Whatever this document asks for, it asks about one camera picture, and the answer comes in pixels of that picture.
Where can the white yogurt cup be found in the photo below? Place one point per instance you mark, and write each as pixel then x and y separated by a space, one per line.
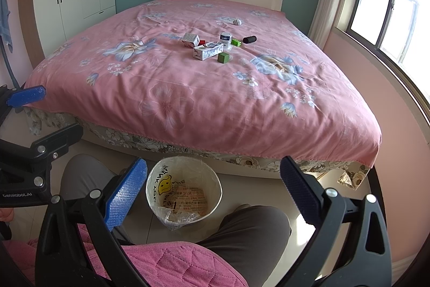
pixel 226 39

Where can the white red medicine box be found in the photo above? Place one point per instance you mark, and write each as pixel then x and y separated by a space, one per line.
pixel 190 40

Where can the blue hanging cloth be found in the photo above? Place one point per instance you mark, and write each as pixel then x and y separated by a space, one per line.
pixel 4 25

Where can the window with frame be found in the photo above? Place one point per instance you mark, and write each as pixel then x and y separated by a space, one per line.
pixel 397 31

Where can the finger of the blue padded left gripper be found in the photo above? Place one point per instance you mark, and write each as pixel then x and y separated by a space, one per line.
pixel 13 98
pixel 42 152

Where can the pink floral bed cover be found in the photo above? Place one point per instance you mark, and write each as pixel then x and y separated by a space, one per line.
pixel 279 96

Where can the bright green toy brick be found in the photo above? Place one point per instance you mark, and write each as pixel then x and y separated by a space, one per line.
pixel 236 42

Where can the black sock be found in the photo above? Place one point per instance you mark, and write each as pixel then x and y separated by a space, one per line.
pixel 249 39

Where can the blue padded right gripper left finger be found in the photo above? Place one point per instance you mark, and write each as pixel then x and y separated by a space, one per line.
pixel 61 256

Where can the pink quilted cushion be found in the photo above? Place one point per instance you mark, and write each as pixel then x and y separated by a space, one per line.
pixel 161 264

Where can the foil ball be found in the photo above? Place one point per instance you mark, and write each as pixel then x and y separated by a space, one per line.
pixel 237 22

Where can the white trash bin with liner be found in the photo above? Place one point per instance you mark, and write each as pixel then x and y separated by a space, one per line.
pixel 187 171

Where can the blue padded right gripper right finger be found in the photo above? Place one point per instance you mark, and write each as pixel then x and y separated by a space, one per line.
pixel 365 258

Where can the paper bag in bin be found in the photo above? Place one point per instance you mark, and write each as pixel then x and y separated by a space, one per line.
pixel 184 199

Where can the dark green cube block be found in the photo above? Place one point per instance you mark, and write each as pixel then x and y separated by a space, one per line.
pixel 223 57

